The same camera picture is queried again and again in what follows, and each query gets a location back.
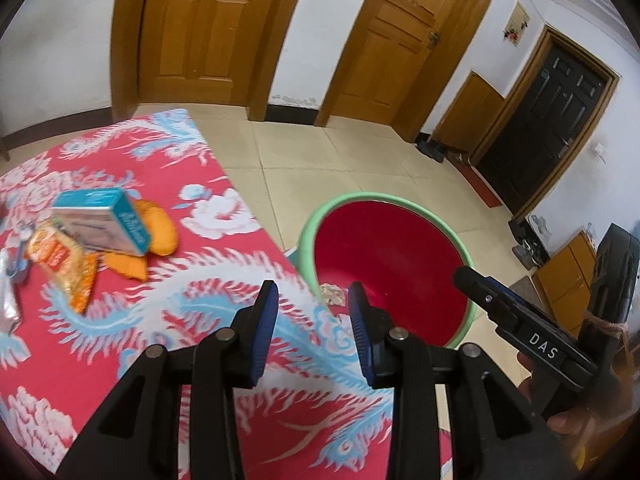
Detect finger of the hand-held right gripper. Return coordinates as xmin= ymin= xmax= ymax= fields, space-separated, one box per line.
xmin=590 ymin=224 xmax=640 ymax=346
xmin=454 ymin=266 xmax=551 ymax=336

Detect white blue medicine box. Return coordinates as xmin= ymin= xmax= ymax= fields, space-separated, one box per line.
xmin=51 ymin=187 xmax=151 ymax=257

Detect leaning wooden board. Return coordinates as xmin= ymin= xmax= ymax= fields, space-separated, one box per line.
xmin=432 ymin=71 xmax=503 ymax=153

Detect person's right hand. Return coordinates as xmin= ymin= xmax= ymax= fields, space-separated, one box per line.
xmin=516 ymin=351 xmax=594 ymax=436

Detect low wooden cabinet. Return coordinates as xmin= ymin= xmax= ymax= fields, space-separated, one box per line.
xmin=531 ymin=232 xmax=598 ymax=331

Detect grey floor mat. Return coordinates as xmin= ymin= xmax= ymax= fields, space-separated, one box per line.
xmin=507 ymin=275 xmax=543 ymax=311

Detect dark shoes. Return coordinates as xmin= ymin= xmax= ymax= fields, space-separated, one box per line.
xmin=416 ymin=139 xmax=446 ymax=163

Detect wall electrical panel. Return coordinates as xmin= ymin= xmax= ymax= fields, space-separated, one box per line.
xmin=501 ymin=2 xmax=531 ymax=48

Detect wooden panel door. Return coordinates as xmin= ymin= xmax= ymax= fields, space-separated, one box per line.
xmin=315 ymin=0 xmax=508 ymax=143
xmin=112 ymin=0 xmax=313 ymax=121

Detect red door mat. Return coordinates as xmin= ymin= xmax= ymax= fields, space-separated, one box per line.
xmin=457 ymin=162 xmax=502 ymax=209

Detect orange snack packet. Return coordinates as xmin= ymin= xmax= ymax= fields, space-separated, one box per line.
xmin=26 ymin=220 xmax=99 ymax=315

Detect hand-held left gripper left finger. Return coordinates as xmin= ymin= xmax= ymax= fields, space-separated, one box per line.
xmin=55 ymin=280 xmax=279 ymax=480

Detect white plastic bag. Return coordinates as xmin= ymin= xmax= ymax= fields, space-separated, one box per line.
xmin=0 ymin=250 xmax=23 ymax=335

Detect red basin with green rim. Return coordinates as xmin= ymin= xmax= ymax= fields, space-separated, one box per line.
xmin=295 ymin=191 xmax=475 ymax=350

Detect grey shoes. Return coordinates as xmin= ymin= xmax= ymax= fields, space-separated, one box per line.
xmin=509 ymin=217 xmax=548 ymax=271

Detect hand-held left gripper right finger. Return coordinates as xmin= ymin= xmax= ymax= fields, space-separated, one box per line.
xmin=347 ymin=281 xmax=591 ymax=480

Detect black entrance door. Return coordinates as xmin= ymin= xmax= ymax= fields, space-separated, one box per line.
xmin=472 ymin=27 xmax=621 ymax=221

